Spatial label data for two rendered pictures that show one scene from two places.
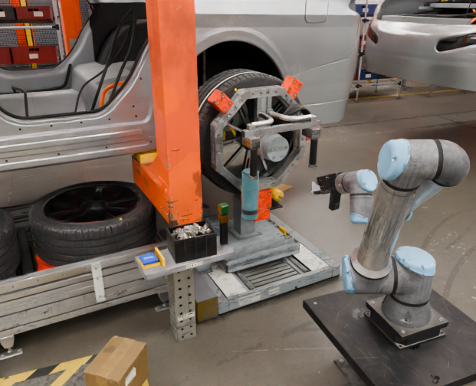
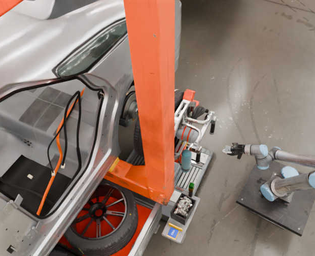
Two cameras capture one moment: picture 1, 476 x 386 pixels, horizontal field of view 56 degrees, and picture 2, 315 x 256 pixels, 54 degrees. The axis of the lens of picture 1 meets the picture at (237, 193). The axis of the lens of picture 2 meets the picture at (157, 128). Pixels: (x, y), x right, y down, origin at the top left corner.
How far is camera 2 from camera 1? 1.96 m
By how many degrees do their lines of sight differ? 37
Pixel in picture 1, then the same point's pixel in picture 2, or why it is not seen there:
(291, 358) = (231, 219)
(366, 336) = (272, 206)
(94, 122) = (88, 176)
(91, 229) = (125, 232)
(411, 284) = not seen: hidden behind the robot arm
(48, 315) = not seen: outside the picture
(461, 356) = (306, 194)
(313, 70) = not seen: hidden behind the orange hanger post
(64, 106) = (11, 151)
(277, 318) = (208, 200)
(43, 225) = (95, 248)
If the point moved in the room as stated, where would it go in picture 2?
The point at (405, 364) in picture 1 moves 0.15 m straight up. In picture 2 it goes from (293, 212) to (299, 204)
